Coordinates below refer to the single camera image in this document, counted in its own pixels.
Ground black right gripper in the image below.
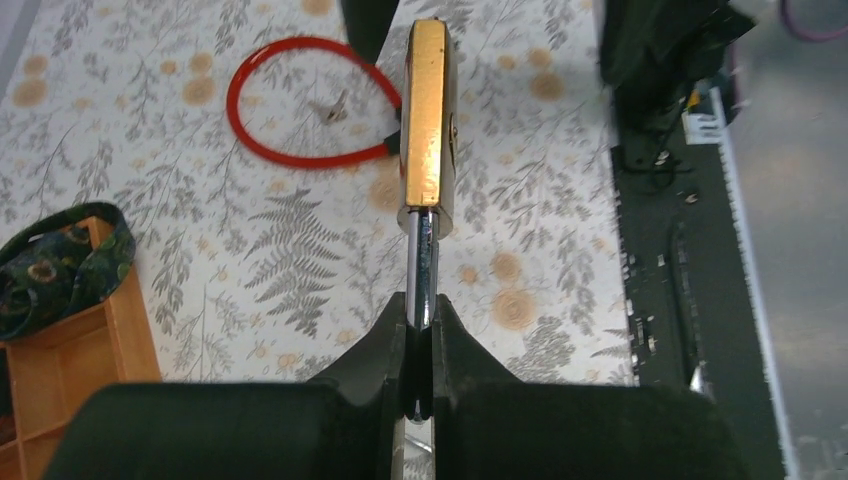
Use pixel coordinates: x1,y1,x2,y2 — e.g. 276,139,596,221
339,0,400,64

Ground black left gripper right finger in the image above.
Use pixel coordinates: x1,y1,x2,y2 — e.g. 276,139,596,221
430,295,749,479

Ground orange compartment tray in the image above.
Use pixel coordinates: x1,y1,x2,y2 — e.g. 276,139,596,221
0,217,164,480

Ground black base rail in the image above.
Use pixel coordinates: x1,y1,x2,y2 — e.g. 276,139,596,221
611,87,791,479

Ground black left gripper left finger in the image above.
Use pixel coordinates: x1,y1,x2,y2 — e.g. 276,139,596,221
45,293,406,479

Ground dark rolled sock right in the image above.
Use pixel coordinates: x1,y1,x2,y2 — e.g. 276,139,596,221
1,202,136,341

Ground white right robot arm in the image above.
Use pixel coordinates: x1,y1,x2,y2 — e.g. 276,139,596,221
340,1,754,135

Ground brass padlock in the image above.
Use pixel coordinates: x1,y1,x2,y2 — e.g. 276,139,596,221
397,18,460,425

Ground red cable lock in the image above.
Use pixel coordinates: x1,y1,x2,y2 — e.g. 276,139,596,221
225,36,405,170

